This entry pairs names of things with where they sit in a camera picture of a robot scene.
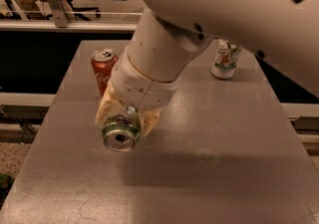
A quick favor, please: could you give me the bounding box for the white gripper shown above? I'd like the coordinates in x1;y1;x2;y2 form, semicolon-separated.
95;49;180;137

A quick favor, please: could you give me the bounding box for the green soda can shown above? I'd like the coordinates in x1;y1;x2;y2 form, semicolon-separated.
102;107;141;152

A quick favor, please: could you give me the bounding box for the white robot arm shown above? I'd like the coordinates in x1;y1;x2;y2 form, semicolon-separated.
96;0;319;134

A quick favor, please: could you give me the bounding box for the red Coca-Cola can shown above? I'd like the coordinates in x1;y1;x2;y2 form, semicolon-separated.
91;49;118;95

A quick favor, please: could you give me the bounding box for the white 7up can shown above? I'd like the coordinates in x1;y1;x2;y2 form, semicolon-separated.
211;40;242;80

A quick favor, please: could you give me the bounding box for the left metal rail bracket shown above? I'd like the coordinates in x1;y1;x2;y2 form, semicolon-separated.
47;0;69;28

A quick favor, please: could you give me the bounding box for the metal horizontal rail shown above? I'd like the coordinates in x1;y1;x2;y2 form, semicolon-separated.
0;20;138;34

